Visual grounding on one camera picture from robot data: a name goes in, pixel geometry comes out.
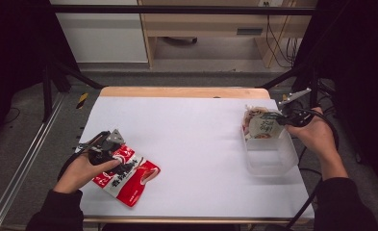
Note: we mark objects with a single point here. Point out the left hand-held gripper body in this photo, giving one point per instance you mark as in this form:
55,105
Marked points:
108,146

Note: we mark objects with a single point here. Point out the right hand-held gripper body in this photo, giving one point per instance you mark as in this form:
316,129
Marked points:
294,110

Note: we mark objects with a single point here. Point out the beige packet with green print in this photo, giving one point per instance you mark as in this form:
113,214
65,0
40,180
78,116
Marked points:
266,128

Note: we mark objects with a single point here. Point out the red and white snack packet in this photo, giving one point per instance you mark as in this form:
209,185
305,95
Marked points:
132,183

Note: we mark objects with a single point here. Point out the beige spouted sauce pouch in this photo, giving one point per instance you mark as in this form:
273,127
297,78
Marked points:
250,117

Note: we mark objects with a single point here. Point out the clear plastic container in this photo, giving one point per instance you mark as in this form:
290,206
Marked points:
270,157

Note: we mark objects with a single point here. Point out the person's right hand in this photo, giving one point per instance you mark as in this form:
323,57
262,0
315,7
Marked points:
314,134

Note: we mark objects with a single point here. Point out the person's left hand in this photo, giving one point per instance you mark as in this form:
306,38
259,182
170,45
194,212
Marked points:
80,173

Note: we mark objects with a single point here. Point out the black metal stand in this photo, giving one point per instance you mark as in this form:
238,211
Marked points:
305,75
58,73

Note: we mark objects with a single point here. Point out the yellow and black tape strip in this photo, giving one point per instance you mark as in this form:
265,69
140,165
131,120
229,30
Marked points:
82,100

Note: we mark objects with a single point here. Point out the white paper sheet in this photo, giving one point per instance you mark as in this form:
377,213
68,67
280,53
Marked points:
193,154

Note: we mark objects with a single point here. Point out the dark curtain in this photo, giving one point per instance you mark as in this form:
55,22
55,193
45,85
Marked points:
359,64

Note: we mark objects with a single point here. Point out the wooden table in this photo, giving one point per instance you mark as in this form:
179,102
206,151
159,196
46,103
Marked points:
183,92

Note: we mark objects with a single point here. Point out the wooden desk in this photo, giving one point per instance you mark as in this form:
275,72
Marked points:
209,25

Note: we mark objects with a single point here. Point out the white cabinet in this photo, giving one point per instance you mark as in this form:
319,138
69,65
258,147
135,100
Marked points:
103,35

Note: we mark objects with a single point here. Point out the aluminium rail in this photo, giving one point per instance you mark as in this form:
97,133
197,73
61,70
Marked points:
20,166

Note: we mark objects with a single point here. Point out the black horizontal frame bar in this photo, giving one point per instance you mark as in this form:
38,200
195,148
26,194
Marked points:
183,9

